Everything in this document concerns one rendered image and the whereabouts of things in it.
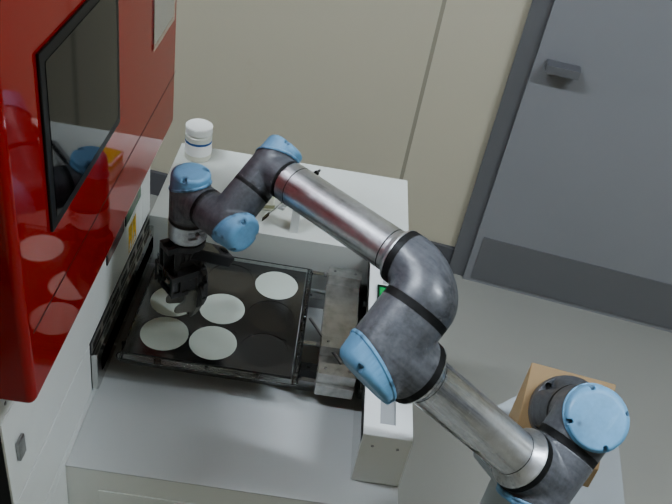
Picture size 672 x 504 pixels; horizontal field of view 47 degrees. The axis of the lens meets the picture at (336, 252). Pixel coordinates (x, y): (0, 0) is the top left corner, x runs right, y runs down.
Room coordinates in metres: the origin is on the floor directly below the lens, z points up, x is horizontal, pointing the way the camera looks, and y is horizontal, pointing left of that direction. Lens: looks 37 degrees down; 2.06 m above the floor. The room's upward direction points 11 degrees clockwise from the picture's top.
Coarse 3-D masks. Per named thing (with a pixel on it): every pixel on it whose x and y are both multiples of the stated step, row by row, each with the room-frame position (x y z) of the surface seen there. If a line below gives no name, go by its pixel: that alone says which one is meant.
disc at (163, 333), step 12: (144, 324) 1.17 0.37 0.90; (156, 324) 1.17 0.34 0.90; (168, 324) 1.18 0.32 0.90; (180, 324) 1.19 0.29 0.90; (144, 336) 1.13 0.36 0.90; (156, 336) 1.14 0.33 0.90; (168, 336) 1.14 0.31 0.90; (180, 336) 1.15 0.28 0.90; (156, 348) 1.10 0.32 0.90; (168, 348) 1.11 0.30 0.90
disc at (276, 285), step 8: (272, 272) 1.42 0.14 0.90; (280, 272) 1.42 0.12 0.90; (256, 280) 1.38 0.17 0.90; (264, 280) 1.38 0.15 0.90; (272, 280) 1.39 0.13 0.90; (280, 280) 1.39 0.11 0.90; (288, 280) 1.40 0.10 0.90; (256, 288) 1.35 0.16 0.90; (264, 288) 1.35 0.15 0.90; (272, 288) 1.36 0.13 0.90; (280, 288) 1.37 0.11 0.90; (288, 288) 1.37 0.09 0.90; (296, 288) 1.38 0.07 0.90; (272, 296) 1.33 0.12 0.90; (280, 296) 1.34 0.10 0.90; (288, 296) 1.34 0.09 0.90
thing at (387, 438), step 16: (368, 304) 1.30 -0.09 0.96; (368, 400) 1.02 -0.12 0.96; (368, 416) 0.98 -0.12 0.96; (384, 416) 0.99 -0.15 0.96; (400, 416) 1.00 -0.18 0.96; (368, 432) 0.94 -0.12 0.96; (384, 432) 0.95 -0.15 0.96; (400, 432) 0.96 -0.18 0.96; (368, 448) 0.94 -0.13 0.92; (384, 448) 0.94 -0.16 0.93; (400, 448) 0.94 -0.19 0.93; (368, 464) 0.94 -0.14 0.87; (384, 464) 0.94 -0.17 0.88; (400, 464) 0.94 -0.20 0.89; (368, 480) 0.94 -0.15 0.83; (384, 480) 0.94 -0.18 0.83
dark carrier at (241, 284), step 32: (160, 288) 1.29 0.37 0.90; (224, 288) 1.33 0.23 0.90; (192, 320) 1.21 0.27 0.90; (256, 320) 1.25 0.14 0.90; (288, 320) 1.26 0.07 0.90; (128, 352) 1.08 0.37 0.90; (160, 352) 1.10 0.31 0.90; (192, 352) 1.11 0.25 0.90; (256, 352) 1.15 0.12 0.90; (288, 352) 1.17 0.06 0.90
